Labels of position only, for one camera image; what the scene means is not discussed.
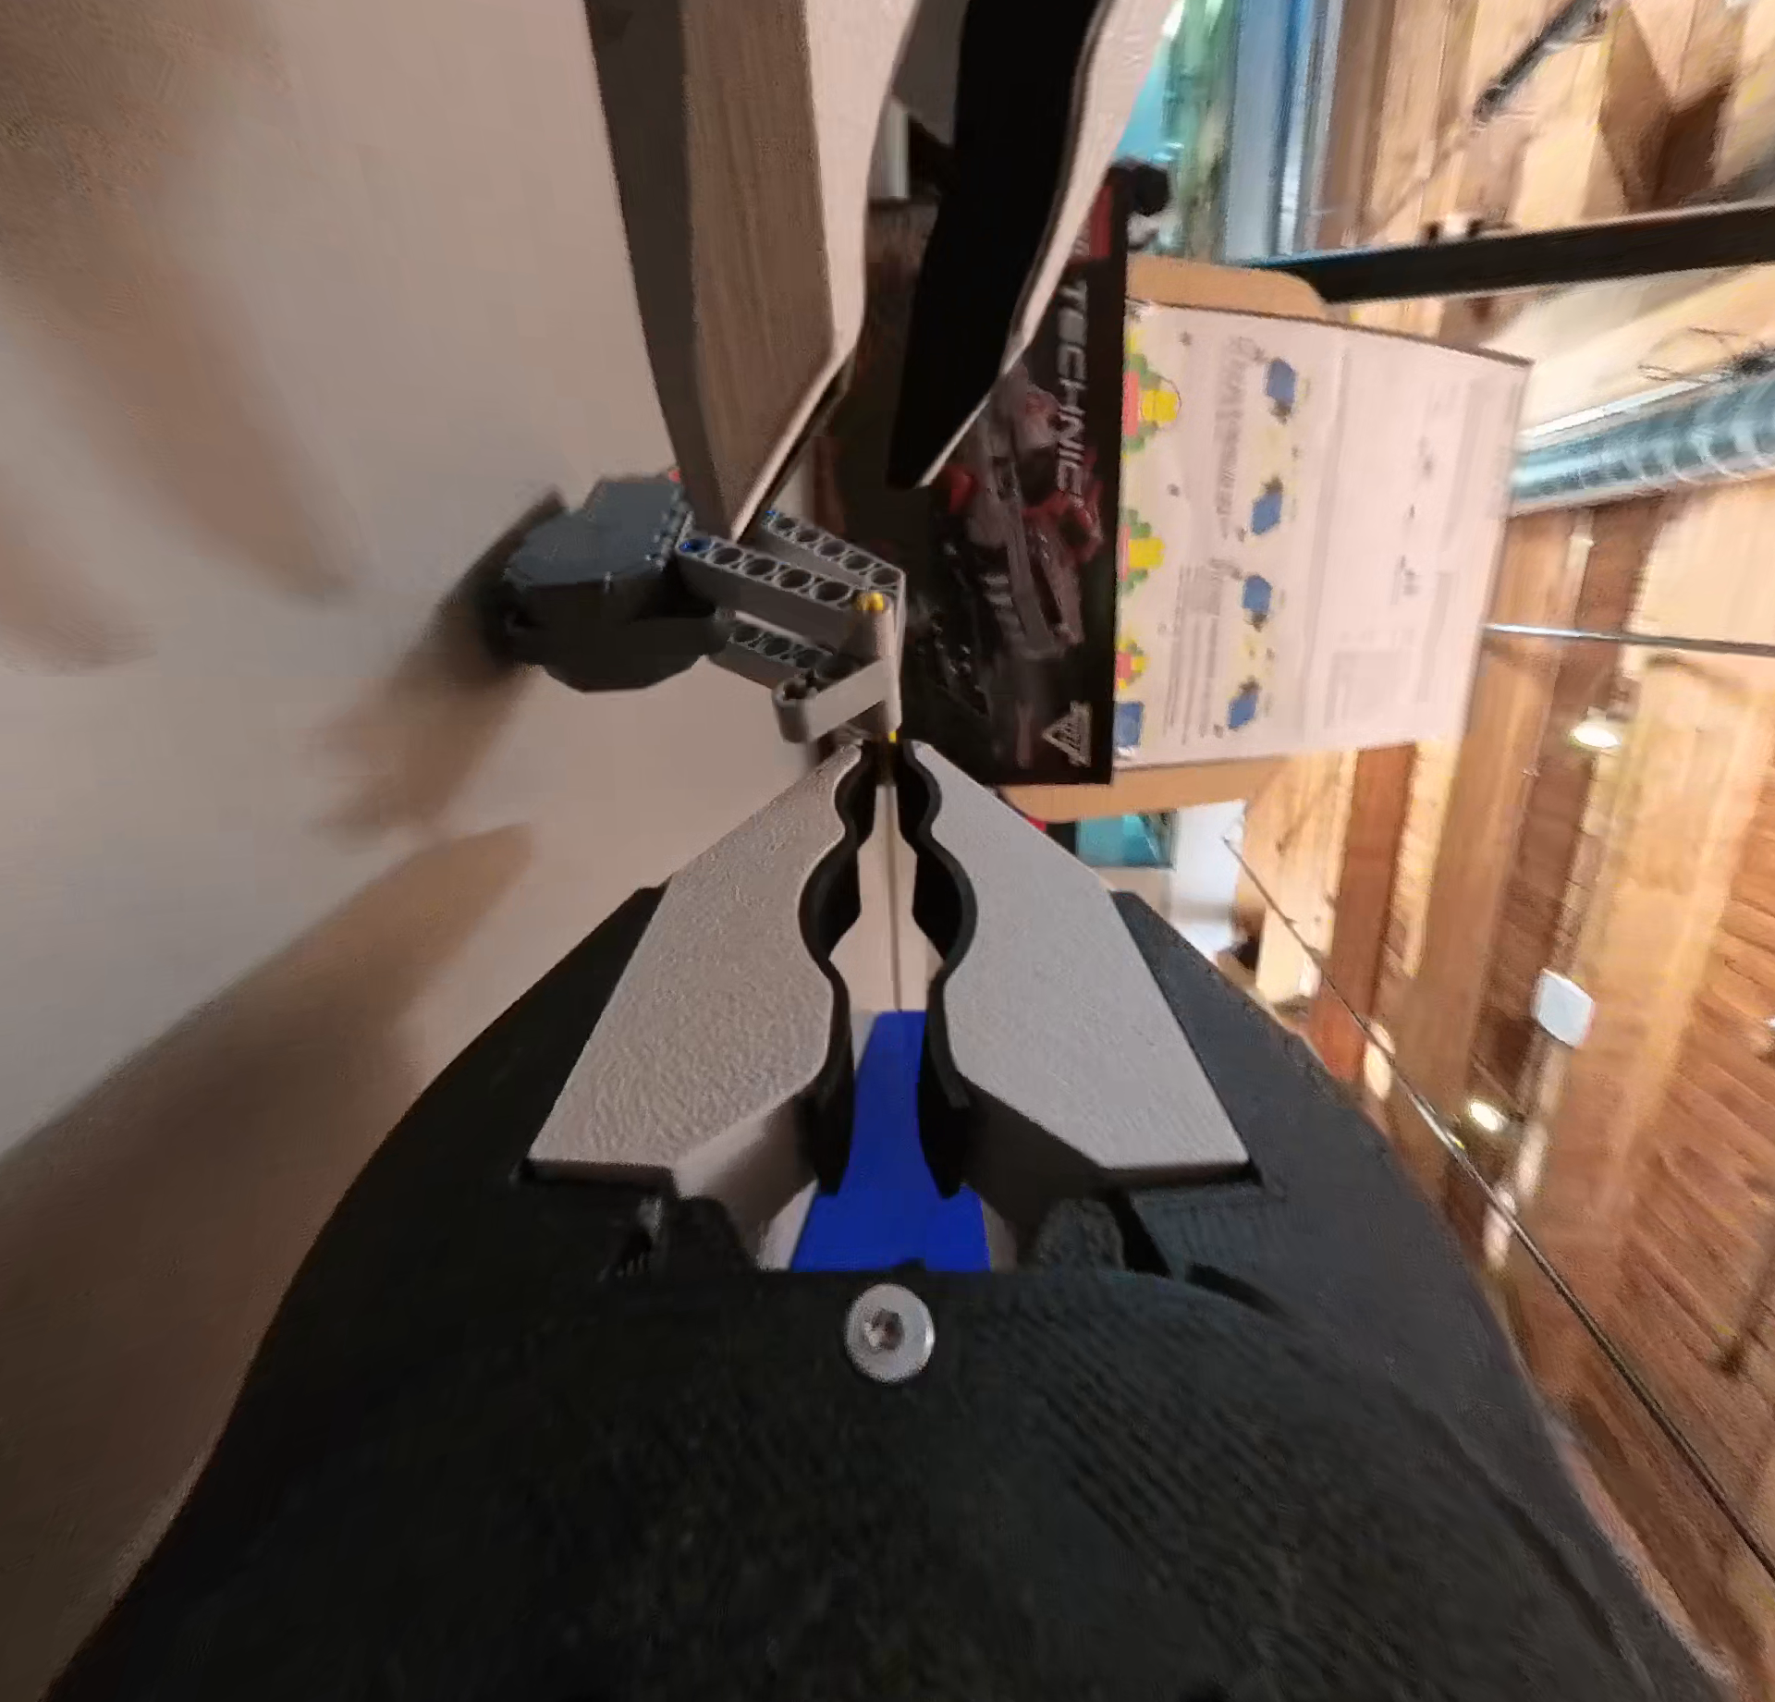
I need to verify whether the grey lego chassis assembly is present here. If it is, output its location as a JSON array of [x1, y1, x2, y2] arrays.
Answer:
[[486, 474, 910, 747]]

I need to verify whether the black metal bar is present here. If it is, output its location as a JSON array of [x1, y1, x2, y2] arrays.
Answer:
[[1249, 203, 1775, 306]]

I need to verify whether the black lego set box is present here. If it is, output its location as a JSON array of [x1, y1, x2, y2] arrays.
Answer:
[[888, 163, 1132, 789]]

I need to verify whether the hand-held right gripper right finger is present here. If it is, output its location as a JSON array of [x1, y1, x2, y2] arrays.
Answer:
[[900, 740, 1253, 1267]]

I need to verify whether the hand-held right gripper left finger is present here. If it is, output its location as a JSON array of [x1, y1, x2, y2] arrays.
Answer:
[[526, 744, 878, 1267]]

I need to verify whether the blue plastic storage bin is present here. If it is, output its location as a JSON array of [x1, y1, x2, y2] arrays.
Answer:
[[791, 1009, 993, 1275]]

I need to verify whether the printed instruction sheet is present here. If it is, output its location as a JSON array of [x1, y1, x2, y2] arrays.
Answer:
[[1116, 294, 1514, 767]]

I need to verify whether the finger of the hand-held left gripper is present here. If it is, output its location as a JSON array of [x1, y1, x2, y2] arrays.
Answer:
[[556, 0, 859, 541], [886, 0, 1211, 494]]

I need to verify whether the silver ventilation duct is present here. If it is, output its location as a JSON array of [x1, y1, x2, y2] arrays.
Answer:
[[1512, 371, 1775, 514]]

